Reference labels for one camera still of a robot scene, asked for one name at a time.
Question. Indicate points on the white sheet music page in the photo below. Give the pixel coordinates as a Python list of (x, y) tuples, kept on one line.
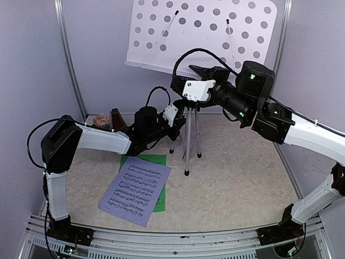
[(135, 190)]

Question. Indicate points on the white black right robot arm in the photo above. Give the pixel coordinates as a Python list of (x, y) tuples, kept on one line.
[(249, 100)]

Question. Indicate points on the patterned ceramic bowl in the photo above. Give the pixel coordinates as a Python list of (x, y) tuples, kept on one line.
[(102, 121)]

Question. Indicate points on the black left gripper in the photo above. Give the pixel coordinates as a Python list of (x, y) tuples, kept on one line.
[(178, 123)]

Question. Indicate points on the aluminium frame post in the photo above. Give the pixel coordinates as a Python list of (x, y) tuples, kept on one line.
[(59, 10), (283, 33)]

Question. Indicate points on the left aluminium frame post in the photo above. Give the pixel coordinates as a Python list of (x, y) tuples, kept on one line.
[(59, 10)]

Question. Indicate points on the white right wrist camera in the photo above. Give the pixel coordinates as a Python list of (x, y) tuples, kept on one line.
[(197, 90)]

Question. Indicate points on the white perforated music stand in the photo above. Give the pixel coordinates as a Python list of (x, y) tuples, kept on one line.
[(168, 36)]

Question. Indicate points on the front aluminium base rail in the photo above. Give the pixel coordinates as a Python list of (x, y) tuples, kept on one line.
[(111, 243)]

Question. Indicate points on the right aluminium frame post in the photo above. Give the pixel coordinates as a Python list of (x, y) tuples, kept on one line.
[(283, 33)]

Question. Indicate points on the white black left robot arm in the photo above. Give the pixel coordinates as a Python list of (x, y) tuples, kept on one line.
[(68, 137)]

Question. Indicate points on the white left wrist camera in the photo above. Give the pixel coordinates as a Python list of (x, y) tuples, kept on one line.
[(169, 114)]

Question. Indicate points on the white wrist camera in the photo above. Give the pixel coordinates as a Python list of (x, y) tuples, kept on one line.
[(169, 114), (197, 90)]

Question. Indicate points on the brown wooden metronome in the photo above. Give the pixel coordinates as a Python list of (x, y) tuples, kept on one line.
[(117, 121)]

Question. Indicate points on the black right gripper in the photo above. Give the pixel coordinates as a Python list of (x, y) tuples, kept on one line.
[(207, 73)]

